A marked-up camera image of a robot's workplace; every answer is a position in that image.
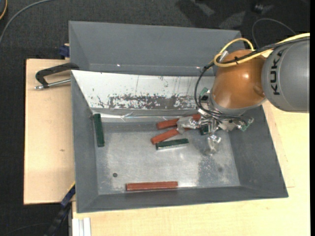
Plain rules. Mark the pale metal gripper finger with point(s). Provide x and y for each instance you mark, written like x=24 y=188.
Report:
x=213 y=145
x=187 y=125

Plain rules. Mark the black cylinder on white bracket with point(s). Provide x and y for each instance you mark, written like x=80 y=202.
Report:
x=230 y=126

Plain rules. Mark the red-brown flat block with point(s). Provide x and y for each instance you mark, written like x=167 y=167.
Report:
x=167 y=124
x=163 y=136
x=151 y=186

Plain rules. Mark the grey metal bin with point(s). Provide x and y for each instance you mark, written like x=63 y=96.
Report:
x=147 y=166

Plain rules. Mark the dark green flat block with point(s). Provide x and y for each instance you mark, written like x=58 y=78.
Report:
x=99 y=130
x=172 y=143

